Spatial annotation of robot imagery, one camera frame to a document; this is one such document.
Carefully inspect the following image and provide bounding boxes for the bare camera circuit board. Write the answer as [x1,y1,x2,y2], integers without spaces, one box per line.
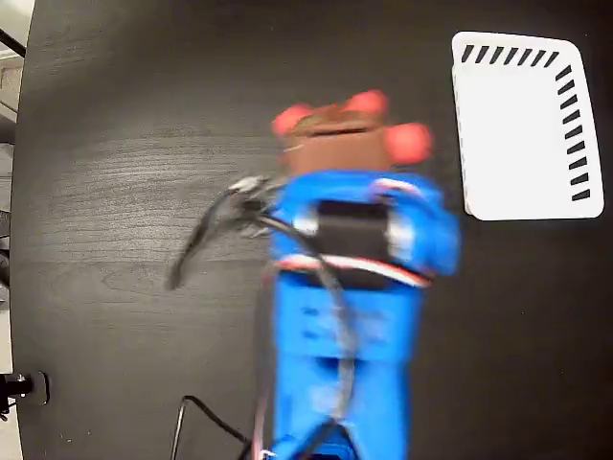
[227,174,284,229]

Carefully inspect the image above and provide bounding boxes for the black looped cable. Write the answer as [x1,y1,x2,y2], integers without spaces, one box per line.
[170,394,254,460]

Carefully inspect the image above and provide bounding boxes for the white plastic basket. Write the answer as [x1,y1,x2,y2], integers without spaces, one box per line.
[450,31,605,222]

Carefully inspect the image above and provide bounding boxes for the black slanted bar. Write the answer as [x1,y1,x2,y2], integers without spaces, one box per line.
[0,27,28,58]

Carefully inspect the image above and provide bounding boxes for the black camera cable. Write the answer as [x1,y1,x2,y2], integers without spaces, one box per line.
[164,189,236,291]

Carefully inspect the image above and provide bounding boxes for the black table clamp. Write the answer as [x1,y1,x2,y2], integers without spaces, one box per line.
[0,370,52,407]

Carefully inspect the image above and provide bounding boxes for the red white servo wire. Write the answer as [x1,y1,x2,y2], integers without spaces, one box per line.
[275,253,435,289]

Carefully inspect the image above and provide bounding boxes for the red turtle toy gold shell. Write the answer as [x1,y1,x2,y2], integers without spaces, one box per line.
[270,88,435,164]

